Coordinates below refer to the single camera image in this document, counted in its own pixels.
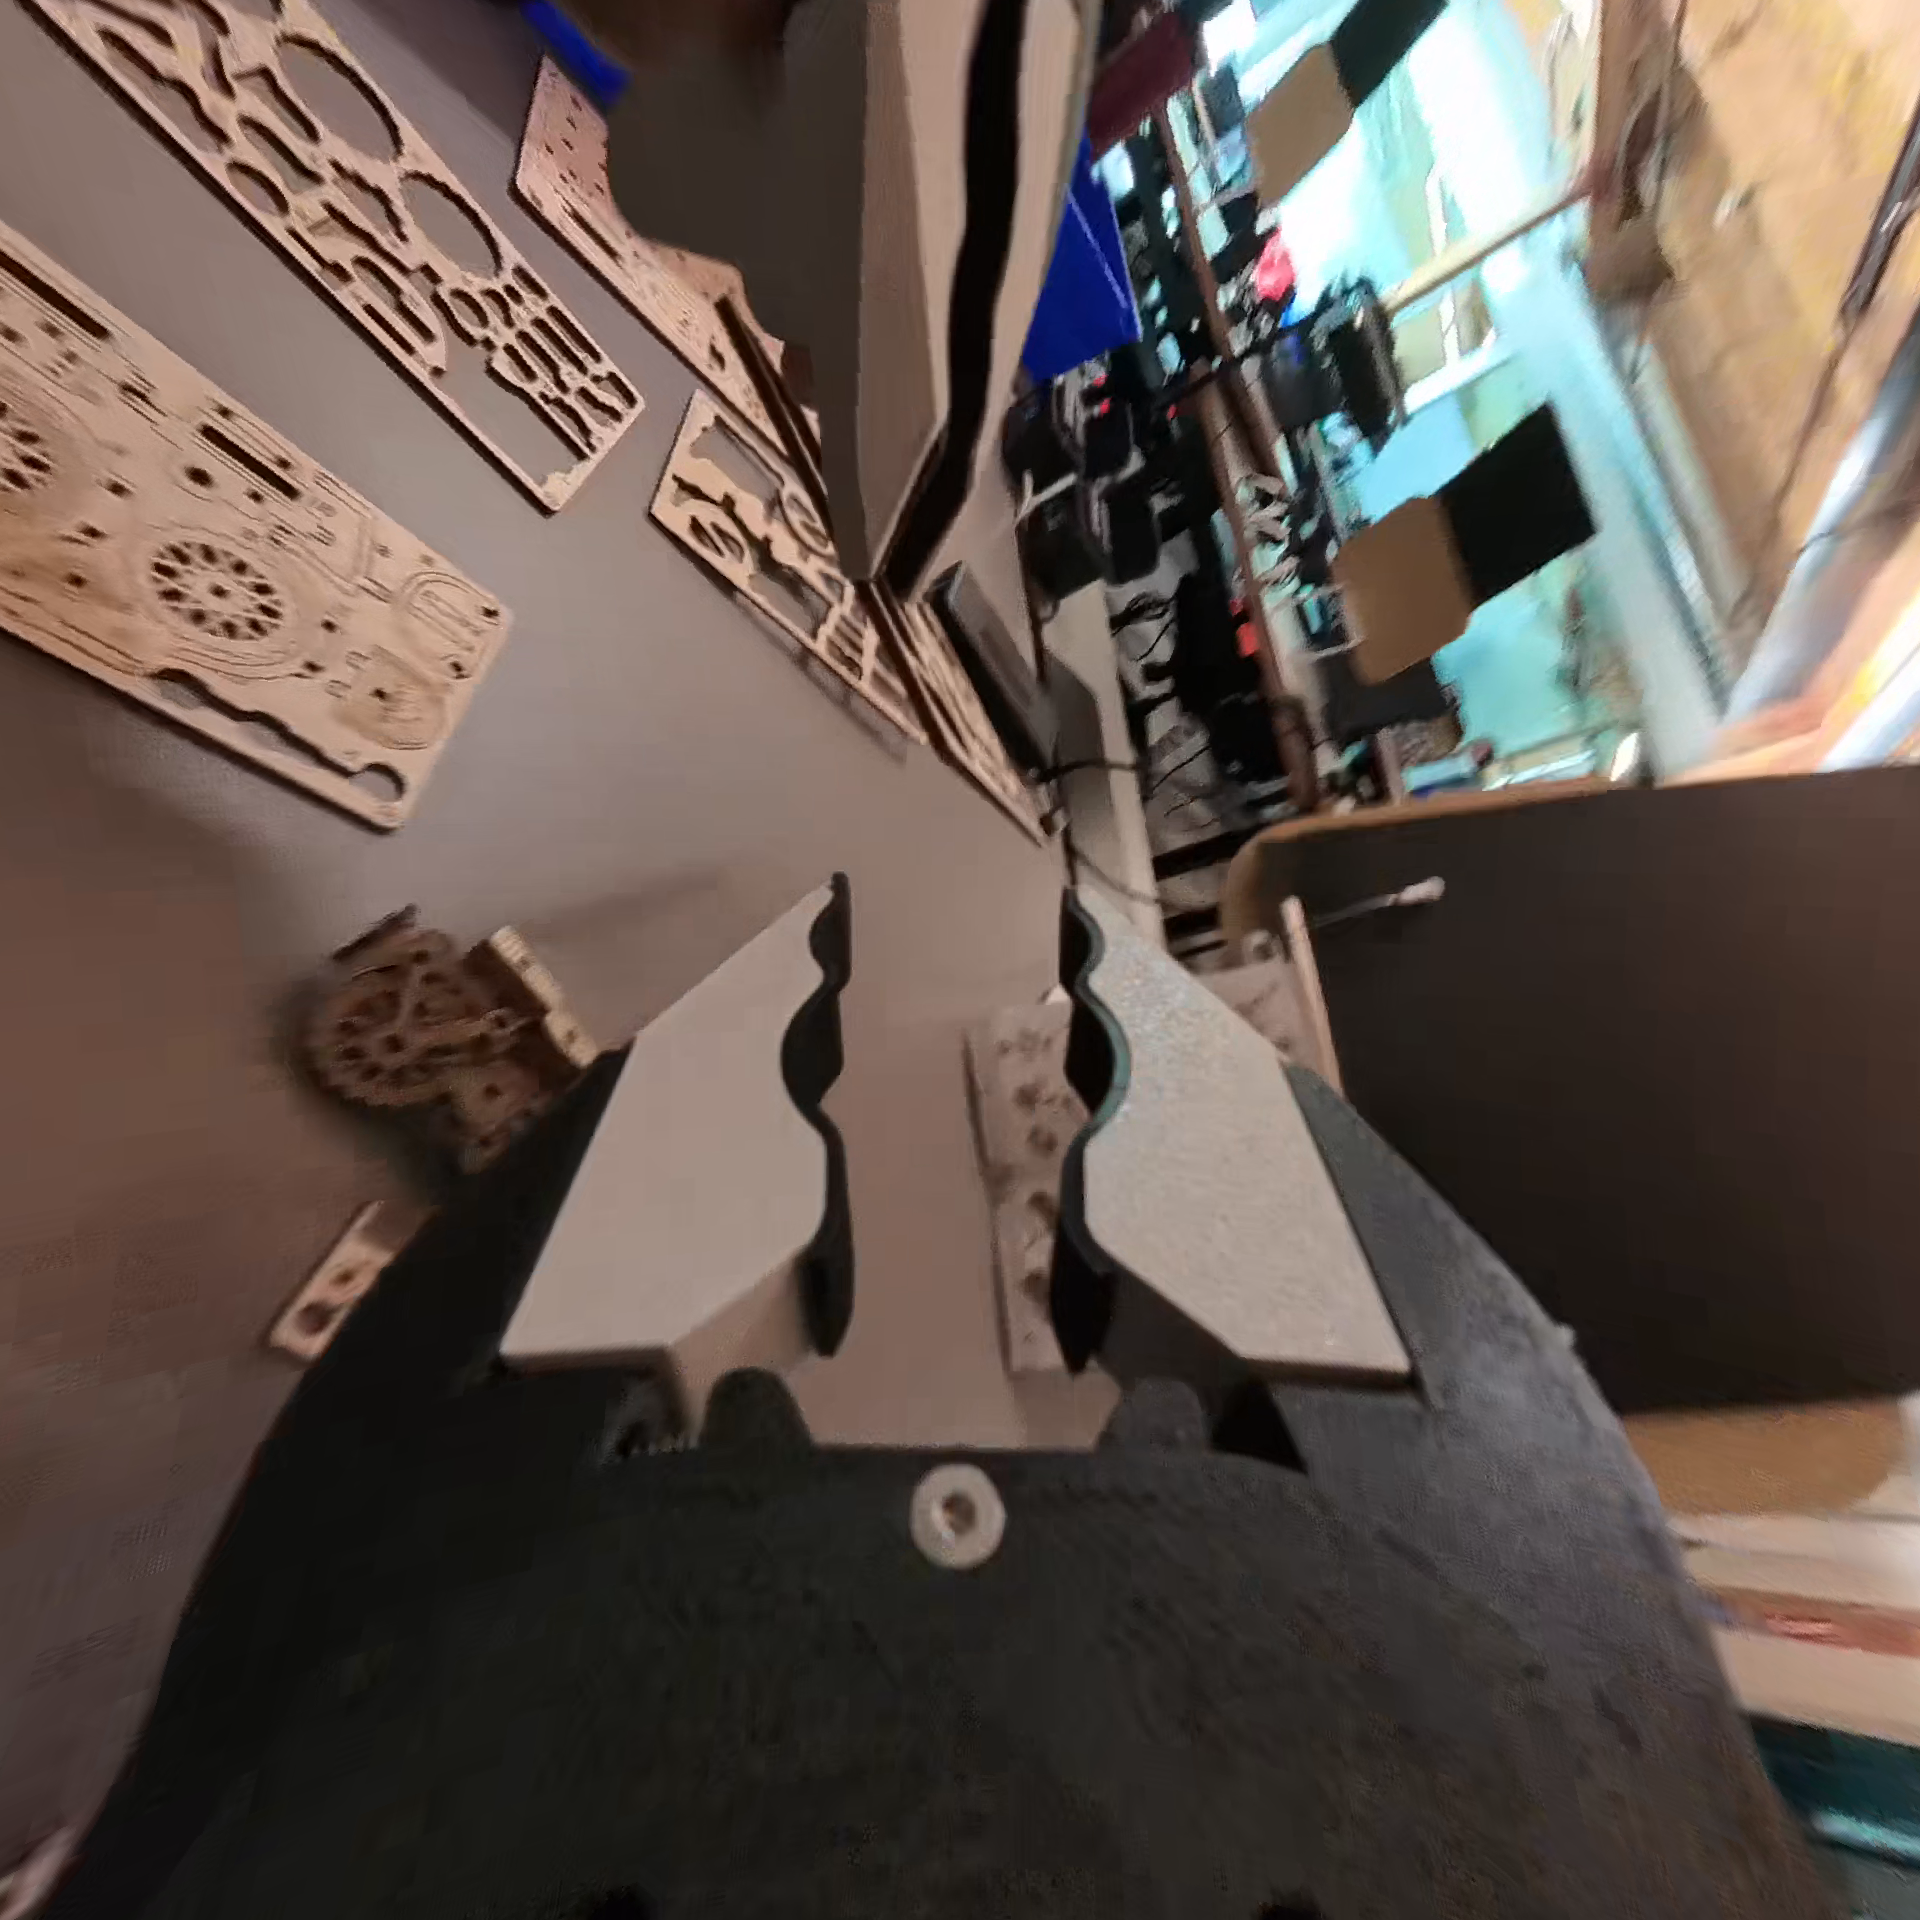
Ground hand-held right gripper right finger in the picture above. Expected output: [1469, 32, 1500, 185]
[1047, 885, 1420, 1390]

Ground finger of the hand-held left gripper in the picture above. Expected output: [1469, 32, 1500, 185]
[813, 0, 1010, 587]
[889, 0, 1107, 590]

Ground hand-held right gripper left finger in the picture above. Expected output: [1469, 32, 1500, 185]
[499, 873, 856, 1423]

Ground wooden puzzle sheet round cutouts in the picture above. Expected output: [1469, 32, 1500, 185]
[36, 0, 647, 513]

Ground grey desk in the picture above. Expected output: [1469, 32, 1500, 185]
[0, 0, 1173, 1892]

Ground blue plastic bin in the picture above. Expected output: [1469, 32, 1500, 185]
[1019, 171, 1146, 387]

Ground pale wooden strip with holes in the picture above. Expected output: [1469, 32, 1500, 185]
[964, 1000, 1085, 1375]

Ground tan and black cardboard box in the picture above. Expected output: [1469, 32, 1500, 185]
[1333, 405, 1600, 687]
[1247, 0, 1451, 207]

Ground wooden puzzle sheet angular cutouts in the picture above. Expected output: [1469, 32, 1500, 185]
[649, 392, 932, 747]

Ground assembled wooden gear model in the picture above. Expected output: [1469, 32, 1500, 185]
[304, 902, 607, 1175]

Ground small wooden puzzle piece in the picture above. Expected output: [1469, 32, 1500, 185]
[267, 1200, 429, 1363]

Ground wooden puzzle sheet small holes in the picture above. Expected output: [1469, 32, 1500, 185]
[514, 60, 818, 443]

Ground black flat device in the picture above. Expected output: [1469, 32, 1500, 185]
[928, 561, 1066, 771]

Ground small blue object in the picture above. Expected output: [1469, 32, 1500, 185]
[516, 0, 635, 109]

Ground dark board with tan edge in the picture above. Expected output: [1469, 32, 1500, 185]
[1224, 767, 1920, 1420]

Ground narrow wooden puzzle sheet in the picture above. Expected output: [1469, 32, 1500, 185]
[863, 575, 1051, 841]

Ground shelf rack with black devices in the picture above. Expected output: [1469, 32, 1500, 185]
[1007, 30, 1450, 910]

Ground stack of printed papers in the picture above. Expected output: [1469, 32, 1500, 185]
[1671, 1505, 1920, 1711]

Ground engraved wooden puzzle sheet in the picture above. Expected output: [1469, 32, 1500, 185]
[0, 222, 514, 831]

